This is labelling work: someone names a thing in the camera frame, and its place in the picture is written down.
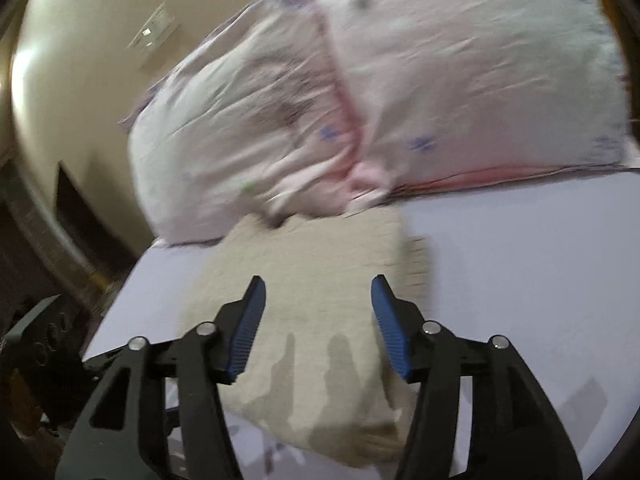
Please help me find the lavender bed sheet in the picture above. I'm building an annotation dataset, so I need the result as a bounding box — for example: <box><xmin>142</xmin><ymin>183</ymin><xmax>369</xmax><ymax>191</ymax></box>
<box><xmin>82</xmin><ymin>166</ymin><xmax>640</xmax><ymax>480</ymax></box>

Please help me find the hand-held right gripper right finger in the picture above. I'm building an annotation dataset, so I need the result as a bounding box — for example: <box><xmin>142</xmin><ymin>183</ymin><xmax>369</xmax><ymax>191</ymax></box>
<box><xmin>370</xmin><ymin>274</ymin><xmax>584</xmax><ymax>480</ymax></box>

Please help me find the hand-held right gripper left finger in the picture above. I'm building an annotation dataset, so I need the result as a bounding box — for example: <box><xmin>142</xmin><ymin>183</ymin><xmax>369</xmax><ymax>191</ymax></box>
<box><xmin>54</xmin><ymin>275</ymin><xmax>267</xmax><ymax>480</ymax></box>

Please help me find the white floral pillow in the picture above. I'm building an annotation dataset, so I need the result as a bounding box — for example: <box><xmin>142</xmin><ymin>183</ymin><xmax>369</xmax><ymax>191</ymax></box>
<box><xmin>119</xmin><ymin>0</ymin><xmax>632</xmax><ymax>247</ymax></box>

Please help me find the beige knitted cloth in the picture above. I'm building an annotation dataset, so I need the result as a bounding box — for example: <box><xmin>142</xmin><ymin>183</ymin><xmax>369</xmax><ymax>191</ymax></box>
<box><xmin>176</xmin><ymin>208</ymin><xmax>432</xmax><ymax>470</ymax></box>

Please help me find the wall switch plate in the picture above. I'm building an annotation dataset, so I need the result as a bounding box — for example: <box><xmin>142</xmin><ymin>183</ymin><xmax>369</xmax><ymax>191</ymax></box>
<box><xmin>131</xmin><ymin>2</ymin><xmax>177</xmax><ymax>52</ymax></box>

